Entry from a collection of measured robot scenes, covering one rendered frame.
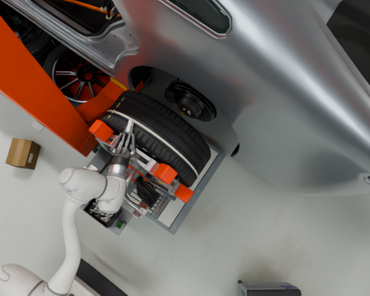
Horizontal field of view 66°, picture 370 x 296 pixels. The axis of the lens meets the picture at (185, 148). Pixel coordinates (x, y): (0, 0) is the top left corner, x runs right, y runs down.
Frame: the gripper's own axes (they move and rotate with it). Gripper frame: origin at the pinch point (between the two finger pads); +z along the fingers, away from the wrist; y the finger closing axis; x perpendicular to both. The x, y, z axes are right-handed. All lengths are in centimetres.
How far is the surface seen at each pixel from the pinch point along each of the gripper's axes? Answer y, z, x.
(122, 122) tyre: -5.7, 3.2, -2.6
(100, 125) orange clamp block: -16.9, 0.6, -2.8
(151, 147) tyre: 10.9, -7.6, -5.6
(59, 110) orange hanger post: -31.6, 0.1, 10.7
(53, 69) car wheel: -91, 61, -42
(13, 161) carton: -124, -5, -75
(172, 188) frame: 19.8, -21.0, -28.9
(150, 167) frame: 10.7, -15.7, -11.8
